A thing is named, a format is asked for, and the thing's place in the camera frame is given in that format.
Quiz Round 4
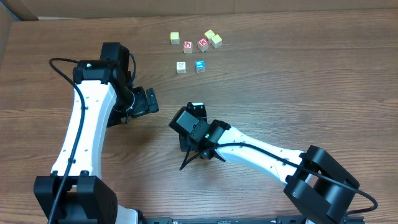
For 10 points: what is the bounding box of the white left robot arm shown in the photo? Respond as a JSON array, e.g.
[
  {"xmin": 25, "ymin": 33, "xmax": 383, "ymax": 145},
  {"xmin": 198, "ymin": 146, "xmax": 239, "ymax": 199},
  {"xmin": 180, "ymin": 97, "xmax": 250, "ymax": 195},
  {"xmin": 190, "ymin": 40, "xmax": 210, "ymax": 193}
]
[{"xmin": 34, "ymin": 42, "xmax": 159, "ymax": 224}]

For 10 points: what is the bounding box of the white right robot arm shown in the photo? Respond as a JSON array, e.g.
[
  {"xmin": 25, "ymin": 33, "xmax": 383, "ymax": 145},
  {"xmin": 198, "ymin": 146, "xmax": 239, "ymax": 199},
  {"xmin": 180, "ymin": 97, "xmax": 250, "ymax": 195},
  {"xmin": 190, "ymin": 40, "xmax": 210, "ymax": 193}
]
[{"xmin": 169, "ymin": 102, "xmax": 359, "ymax": 223}]

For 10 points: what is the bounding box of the pale wooden block far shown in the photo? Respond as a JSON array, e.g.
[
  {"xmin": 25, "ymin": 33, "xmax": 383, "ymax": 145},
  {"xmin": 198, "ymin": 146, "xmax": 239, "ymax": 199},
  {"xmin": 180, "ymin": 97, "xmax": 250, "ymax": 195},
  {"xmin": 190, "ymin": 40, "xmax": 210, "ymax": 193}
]
[{"xmin": 176, "ymin": 62, "xmax": 187, "ymax": 73}]

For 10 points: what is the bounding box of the blue wooden block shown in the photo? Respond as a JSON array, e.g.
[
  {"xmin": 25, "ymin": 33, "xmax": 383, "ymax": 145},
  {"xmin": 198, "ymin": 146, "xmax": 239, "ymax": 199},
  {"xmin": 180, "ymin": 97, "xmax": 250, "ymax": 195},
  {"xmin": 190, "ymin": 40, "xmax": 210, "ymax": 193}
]
[{"xmin": 195, "ymin": 60, "xmax": 206, "ymax": 73}]

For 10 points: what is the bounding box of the red wooden block left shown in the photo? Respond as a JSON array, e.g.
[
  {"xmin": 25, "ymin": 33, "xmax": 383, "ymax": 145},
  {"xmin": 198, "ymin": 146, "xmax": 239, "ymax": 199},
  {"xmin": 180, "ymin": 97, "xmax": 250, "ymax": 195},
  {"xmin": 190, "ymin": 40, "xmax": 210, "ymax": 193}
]
[{"xmin": 183, "ymin": 41, "xmax": 193, "ymax": 54}]

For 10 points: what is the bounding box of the red wooden block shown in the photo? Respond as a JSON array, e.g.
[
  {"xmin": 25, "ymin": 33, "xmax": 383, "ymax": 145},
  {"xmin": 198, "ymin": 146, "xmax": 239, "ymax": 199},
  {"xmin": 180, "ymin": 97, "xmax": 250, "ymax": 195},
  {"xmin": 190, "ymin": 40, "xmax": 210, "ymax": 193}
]
[
  {"xmin": 197, "ymin": 38, "xmax": 209, "ymax": 52},
  {"xmin": 183, "ymin": 41, "xmax": 193, "ymax": 54}
]

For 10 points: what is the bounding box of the yellow wooden block left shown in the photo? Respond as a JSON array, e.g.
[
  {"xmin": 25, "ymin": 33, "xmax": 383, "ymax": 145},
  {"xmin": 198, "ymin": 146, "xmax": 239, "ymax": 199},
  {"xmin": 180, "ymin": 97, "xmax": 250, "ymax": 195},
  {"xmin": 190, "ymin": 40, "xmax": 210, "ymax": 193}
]
[{"xmin": 170, "ymin": 32, "xmax": 180, "ymax": 45}]

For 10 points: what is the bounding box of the yellow wooden block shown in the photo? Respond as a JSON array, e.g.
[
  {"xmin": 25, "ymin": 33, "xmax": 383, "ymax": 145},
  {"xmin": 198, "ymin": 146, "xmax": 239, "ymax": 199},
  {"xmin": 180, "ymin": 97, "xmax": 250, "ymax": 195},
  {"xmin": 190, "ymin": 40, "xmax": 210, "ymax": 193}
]
[
  {"xmin": 170, "ymin": 32, "xmax": 180, "ymax": 45},
  {"xmin": 204, "ymin": 29, "xmax": 215, "ymax": 42},
  {"xmin": 211, "ymin": 34, "xmax": 223, "ymax": 49}
]

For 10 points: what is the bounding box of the red wooden block right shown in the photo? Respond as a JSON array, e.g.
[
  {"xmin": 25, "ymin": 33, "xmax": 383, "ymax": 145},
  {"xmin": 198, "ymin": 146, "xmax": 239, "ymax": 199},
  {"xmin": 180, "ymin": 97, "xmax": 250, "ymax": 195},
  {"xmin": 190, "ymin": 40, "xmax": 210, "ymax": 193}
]
[{"xmin": 197, "ymin": 38, "xmax": 209, "ymax": 52}]

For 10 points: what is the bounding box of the yellow wooden block right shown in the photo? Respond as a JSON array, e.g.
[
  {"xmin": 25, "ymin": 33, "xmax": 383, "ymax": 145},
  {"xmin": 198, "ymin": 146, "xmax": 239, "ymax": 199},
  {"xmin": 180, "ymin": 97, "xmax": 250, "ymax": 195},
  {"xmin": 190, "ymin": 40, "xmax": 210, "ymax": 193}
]
[{"xmin": 211, "ymin": 34, "xmax": 223, "ymax": 49}]

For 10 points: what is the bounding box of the yellow wooden block upper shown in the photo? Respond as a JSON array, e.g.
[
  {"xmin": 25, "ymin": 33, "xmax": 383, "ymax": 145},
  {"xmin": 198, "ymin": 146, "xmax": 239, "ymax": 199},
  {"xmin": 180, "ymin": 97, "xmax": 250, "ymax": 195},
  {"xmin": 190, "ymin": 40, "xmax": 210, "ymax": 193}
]
[{"xmin": 204, "ymin": 29, "xmax": 215, "ymax": 42}]

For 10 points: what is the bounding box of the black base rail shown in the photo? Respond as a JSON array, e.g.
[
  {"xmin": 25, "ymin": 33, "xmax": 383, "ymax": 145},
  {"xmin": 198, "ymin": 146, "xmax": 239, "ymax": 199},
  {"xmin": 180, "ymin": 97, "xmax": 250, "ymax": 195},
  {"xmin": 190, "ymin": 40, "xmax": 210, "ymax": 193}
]
[{"xmin": 138, "ymin": 216, "xmax": 307, "ymax": 224}]

